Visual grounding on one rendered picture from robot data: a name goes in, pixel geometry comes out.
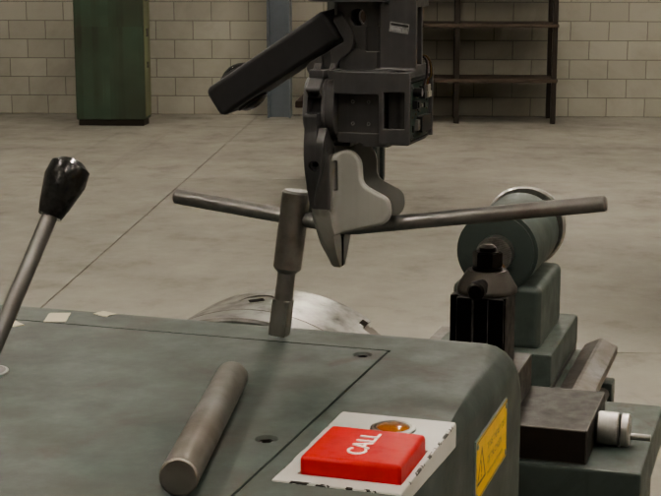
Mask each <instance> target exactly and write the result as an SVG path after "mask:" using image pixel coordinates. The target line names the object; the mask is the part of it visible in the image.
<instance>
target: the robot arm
mask: <svg viewBox="0 0 661 496"><path fill-rule="evenodd" d="M308 1H313V2H334V9H331V10H326V11H323V12H320V13H319V14H317V15H316V16H314V17H313V18H311V19H310V20H308V21H307V22H306V23H304V24H303V25H301V26H300V27H298V28H297V29H295V30H294V31H292V32H290V33H289V34H287V35H286V36H284V37H283V38H281V39H280V40H278V41H277V42H276V43H274V44H273V45H271V46H270V47H268V48H267V49H265V50H264V51H262V52H261V53H259V54H258V55H256V56H255V57H253V58H252V59H250V60H249V61H247V62H246V63H237V64H234V65H232V66H230V67H229V68H228V69H227V70H226V71H225V72H224V73H223V75H222V77H221V78H220V80H219V81H218V82H216V83H215V84H213V85H212V86H211V87H210V88H209V90H208V94H209V96H210V99H211V100H212V102H213V104H214V105H215V107H216V108H217V110H218V112H219V113H220V114H223V115H226V114H229V113H231V112H234V111H237V110H239V111H248V110H252V109H254V108H256V107H258V106H259V105H260V104H261V103H262V102H263V101H264V99H265V98H266V96H267V94H268V93H269V92H270V91H272V90H273V89H275V88H276V87H278V86H279V85H281V84H282V83H284V82H285V81H287V80H288V79H290V78H291V77H293V76H294V75H296V74H297V73H299V72H300V71H302V70H303V69H305V68H306V67H307V71H308V73H309V77H308V78H307V80H306V82H305V86H304V95H303V109H302V115H303V125H304V169H305V178H306V184H307V191H308V198H309V205H310V207H311V208H312V215H313V220H314V224H315V228H316V230H317V233H318V236H319V239H320V243H321V245H322V247H323V249H324V251H325V252H326V254H327V256H328V258H329V260H330V263H331V265H332V266H334V267H338V268H340V267H342V266H343V265H345V261H346V256H347V252H348V246H349V240H350V234H342V233H346V232H351V231H355V230H360V229H364V228H369V227H374V226H378V225H382V224H385V223H386V222H387V221H388V220H389V219H390V218H391V216H394V215H399V214H400V213H401V212H402V211H403V209H404V204H405V201H404V195H403V193H402V191H401V190H400V189H398V188H396V187H395V186H393V185H391V184H389V183H388V182H386V181H385V180H383V179H382V178H381V177H380V176H379V173H378V159H377V154H376V152H375V151H374V149H373V148H372V147H379V148H388V147H391V146H409V145H411V144H414V143H416V142H418V141H420V140H422V139H425V138H426V137H427V136H428V135H433V82H434V67H433V65H432V61H431V58H430V57H429V56H428V55H425V54H423V7H426V6H429V0H308ZM362 11H364V13H365V15H366V21H365V23H363V22H362V20H361V12H362ZM426 57H427V58H426ZM423 58H424V59H425V61H426V63H423ZM427 59H428V60H429V64H430V67H429V65H428V60H427ZM358 143H360V144H358Z"/></svg>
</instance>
